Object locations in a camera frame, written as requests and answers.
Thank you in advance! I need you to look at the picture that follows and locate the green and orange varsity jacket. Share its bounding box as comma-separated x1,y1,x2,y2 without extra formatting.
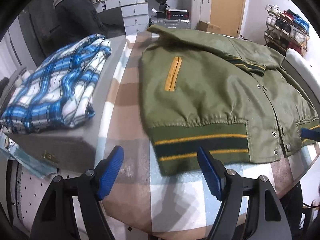
140,25,319,176

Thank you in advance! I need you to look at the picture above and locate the checkered bed blanket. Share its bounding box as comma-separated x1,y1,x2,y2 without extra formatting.
97,30,319,239

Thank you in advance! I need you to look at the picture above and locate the wooden door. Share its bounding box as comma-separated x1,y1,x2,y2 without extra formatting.
210,0,246,37

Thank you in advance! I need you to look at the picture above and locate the shoe rack with shoes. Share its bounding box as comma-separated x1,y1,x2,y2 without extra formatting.
264,4,310,56

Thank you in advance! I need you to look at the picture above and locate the black cabinet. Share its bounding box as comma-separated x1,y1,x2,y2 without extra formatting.
18,0,67,66

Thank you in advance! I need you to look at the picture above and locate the silver aluminium suitcase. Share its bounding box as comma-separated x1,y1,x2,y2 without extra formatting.
150,18,191,29

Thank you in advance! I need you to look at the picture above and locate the blue white plaid shirt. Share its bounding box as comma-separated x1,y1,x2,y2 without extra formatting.
1,34,112,134

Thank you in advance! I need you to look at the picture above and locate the white drawer cabinet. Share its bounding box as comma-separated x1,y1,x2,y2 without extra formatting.
93,0,149,35

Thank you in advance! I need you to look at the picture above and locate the cardboard box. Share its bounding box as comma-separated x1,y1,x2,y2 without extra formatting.
196,21,221,34

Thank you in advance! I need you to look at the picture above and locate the black red box on suitcase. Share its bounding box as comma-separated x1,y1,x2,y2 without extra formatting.
166,9,189,20

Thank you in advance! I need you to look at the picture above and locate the white upright suitcase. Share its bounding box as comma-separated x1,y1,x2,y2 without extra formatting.
182,0,212,29

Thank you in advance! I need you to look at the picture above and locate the person in grey hoodie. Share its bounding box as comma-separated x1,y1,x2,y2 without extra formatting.
53,0,107,43

